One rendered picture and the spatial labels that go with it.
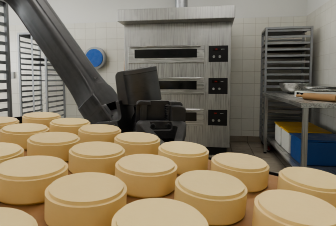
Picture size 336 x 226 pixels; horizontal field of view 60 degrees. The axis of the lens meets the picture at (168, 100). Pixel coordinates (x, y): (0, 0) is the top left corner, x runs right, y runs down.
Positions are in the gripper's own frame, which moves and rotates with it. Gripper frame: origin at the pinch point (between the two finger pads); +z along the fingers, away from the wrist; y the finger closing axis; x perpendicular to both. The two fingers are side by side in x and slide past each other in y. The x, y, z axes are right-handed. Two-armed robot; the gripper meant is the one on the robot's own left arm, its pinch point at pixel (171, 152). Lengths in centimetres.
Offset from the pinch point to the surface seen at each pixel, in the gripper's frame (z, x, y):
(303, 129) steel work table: -174, -153, 35
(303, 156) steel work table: -172, -154, 58
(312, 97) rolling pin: -196, -177, 10
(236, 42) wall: -430, -209, -60
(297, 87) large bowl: -284, -226, 6
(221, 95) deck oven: -342, -151, 23
